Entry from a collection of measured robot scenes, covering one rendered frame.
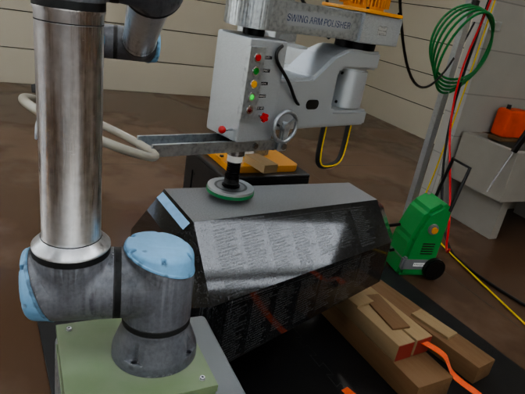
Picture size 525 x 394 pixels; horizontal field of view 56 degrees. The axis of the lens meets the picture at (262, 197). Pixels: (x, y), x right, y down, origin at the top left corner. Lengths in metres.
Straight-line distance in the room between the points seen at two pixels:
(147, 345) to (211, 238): 0.95
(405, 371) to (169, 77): 6.59
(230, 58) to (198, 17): 6.29
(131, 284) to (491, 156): 4.08
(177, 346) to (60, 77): 0.60
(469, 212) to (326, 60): 3.11
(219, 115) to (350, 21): 0.72
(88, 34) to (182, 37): 7.41
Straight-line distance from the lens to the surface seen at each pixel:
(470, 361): 2.95
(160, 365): 1.12
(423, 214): 3.64
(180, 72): 8.35
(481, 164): 4.85
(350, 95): 2.51
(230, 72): 2.03
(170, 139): 2.03
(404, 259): 3.70
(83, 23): 0.88
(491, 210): 4.96
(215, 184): 2.22
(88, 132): 0.92
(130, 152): 1.60
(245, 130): 2.03
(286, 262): 2.14
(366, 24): 2.41
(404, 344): 2.64
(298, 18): 2.09
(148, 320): 1.07
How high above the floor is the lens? 1.71
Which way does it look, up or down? 22 degrees down
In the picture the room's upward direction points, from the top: 10 degrees clockwise
